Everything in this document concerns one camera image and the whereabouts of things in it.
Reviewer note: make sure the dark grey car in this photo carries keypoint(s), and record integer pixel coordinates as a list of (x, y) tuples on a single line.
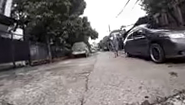
[(160, 42)]

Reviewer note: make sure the car under grey cover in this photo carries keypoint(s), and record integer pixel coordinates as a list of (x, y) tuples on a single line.
[(79, 49)]

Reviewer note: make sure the person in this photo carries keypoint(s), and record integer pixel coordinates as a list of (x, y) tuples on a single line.
[(115, 44)]

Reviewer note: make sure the dark metal fence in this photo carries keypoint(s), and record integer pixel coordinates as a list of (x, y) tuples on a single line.
[(3, 48)]

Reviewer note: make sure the grey concrete road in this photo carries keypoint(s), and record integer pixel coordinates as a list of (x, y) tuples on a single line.
[(117, 82)]

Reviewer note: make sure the large leafy tree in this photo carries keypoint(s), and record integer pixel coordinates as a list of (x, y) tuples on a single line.
[(56, 15)]

